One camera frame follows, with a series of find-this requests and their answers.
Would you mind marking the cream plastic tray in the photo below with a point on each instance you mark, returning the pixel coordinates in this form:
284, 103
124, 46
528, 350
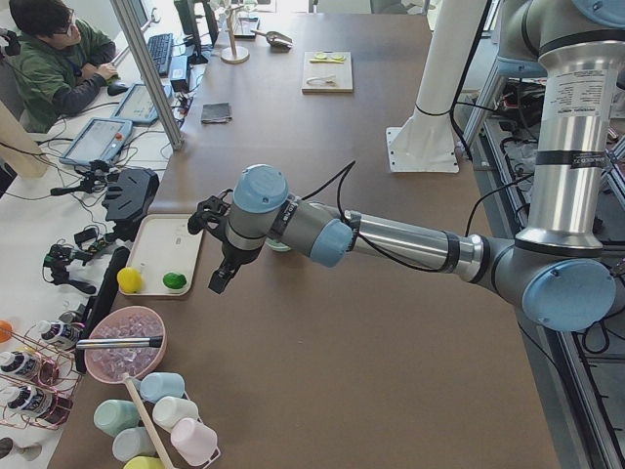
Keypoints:
163, 244

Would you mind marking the light blue cup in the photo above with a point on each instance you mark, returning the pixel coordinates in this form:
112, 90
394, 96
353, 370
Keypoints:
158, 385

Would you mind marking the pink bowl with ice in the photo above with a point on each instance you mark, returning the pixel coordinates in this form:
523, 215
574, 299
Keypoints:
109, 365

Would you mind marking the black monitor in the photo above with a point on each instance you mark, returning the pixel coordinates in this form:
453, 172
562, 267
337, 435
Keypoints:
197, 53

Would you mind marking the green lime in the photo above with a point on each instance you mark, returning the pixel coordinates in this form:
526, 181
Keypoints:
174, 280

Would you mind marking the white camera post base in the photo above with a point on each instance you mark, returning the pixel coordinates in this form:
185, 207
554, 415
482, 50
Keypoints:
425, 142

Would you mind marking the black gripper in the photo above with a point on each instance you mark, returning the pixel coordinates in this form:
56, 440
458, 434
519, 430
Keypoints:
232, 255

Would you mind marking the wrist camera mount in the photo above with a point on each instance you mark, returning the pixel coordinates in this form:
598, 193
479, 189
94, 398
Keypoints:
210, 215

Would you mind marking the grey folded cloth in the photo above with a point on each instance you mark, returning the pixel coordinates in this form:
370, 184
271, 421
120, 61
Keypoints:
216, 113

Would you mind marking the copper wire bottle rack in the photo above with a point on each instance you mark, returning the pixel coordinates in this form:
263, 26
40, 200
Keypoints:
38, 380

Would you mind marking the metal scoop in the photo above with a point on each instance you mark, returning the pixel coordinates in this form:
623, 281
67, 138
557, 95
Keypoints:
275, 39

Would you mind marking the yellow plastic knife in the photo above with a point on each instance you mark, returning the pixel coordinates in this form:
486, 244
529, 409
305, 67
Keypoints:
327, 61

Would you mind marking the seated person green jacket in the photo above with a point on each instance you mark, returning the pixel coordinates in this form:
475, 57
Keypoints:
63, 64

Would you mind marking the yellow cup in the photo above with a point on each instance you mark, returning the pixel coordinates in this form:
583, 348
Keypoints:
144, 462

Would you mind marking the black keyboard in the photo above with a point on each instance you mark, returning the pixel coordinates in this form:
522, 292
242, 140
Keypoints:
160, 49

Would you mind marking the white cup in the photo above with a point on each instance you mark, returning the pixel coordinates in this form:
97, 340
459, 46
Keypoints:
168, 411

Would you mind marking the white ceramic spoon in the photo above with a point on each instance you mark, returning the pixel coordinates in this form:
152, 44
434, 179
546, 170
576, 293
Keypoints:
322, 80

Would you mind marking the wooden cutting board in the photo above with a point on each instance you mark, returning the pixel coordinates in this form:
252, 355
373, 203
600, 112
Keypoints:
343, 73

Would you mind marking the pale blue cup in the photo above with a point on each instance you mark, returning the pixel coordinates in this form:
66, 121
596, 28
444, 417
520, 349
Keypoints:
132, 442

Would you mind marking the aluminium frame post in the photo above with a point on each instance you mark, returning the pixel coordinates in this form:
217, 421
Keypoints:
137, 45

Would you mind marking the pink cup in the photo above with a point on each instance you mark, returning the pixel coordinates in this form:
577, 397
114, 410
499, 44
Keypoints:
195, 442

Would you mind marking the yellow lemon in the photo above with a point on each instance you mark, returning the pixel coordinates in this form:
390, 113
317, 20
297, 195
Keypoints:
129, 280

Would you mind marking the blue teach pendant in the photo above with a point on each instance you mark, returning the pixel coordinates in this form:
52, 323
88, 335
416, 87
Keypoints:
137, 106
100, 140

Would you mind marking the wooden mug tree stand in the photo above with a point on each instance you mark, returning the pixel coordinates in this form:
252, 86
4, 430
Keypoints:
234, 53

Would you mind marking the mint green cup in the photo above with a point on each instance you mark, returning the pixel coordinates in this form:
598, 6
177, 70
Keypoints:
114, 416

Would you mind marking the mint green bowl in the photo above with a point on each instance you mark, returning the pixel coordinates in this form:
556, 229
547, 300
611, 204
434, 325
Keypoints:
277, 246

